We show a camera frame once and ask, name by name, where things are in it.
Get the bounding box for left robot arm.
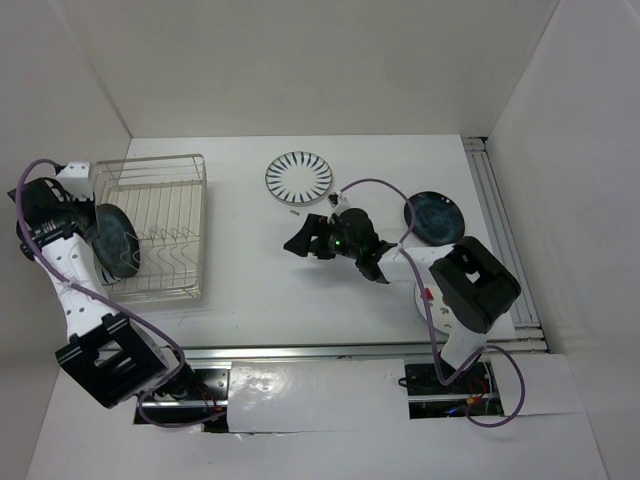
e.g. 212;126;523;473
8;178;198;408

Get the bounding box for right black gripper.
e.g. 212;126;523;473
284;213;362;260

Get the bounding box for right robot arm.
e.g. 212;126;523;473
284;208;521;392

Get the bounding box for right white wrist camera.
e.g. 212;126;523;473
327;191;351;213

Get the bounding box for right strawberry pattern plate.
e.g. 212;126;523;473
414;283;458;335

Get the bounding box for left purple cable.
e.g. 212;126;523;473
15;158;229;429

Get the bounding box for aluminium rail frame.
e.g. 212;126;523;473
74;135;549;421

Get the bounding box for dark blue glazed plate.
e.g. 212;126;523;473
403;191;466;246
93;204;140;279

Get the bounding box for white glossy cover sheet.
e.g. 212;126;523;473
227;359;409;434

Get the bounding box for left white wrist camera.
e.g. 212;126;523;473
55;162;95;201

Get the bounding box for blue striped plate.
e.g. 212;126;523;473
265;151;333;205
96;261;121;286

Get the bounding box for white wire dish rack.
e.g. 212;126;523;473
93;154;207;303

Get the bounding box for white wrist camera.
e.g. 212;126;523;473
55;162;95;201
327;191;351;213

